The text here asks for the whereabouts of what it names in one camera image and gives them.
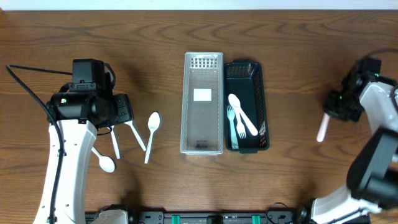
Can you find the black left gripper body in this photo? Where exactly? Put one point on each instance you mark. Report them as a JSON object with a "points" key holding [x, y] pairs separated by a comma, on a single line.
{"points": [[123, 109]]}

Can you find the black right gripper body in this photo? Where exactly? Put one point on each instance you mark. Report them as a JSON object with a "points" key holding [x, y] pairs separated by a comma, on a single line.
{"points": [[337, 106]]}

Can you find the pink plastic fork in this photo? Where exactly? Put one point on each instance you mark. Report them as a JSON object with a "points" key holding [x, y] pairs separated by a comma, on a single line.
{"points": [[323, 128]]}

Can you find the white utensil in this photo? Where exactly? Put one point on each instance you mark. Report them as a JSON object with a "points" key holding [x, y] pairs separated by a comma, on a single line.
{"points": [[115, 142]]}

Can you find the clear mesh plastic basket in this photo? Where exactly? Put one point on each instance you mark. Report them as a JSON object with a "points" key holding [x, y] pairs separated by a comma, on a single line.
{"points": [[202, 104]]}

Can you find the dark green mesh basket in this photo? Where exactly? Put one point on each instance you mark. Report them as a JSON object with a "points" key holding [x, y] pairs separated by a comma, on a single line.
{"points": [[244, 79]]}

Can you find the pink-white plastic spoon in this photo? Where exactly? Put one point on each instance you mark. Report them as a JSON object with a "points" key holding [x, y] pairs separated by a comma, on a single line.
{"points": [[234, 101]]}

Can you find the white utensil handle diagonal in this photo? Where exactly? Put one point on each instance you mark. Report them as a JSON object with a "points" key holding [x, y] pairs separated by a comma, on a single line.
{"points": [[136, 134]]}

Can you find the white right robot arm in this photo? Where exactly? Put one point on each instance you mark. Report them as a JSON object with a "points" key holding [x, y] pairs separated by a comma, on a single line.
{"points": [[371, 186]]}

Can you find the white plastic fork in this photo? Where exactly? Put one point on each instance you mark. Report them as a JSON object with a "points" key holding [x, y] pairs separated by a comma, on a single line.
{"points": [[240, 127]]}

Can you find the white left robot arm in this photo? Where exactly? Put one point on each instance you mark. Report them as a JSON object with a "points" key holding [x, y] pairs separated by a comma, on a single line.
{"points": [[71, 144]]}

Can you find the white spoon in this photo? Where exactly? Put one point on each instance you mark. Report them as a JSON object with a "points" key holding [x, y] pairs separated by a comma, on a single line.
{"points": [[153, 125]]}

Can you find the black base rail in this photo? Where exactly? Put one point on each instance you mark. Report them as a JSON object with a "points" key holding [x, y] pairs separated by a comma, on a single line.
{"points": [[278, 216]]}

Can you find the pale green plastic fork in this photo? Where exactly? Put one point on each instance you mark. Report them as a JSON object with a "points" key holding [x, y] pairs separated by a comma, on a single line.
{"points": [[231, 116]]}

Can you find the white spoon near arm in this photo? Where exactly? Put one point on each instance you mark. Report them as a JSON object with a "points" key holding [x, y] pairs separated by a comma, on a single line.
{"points": [[105, 162]]}

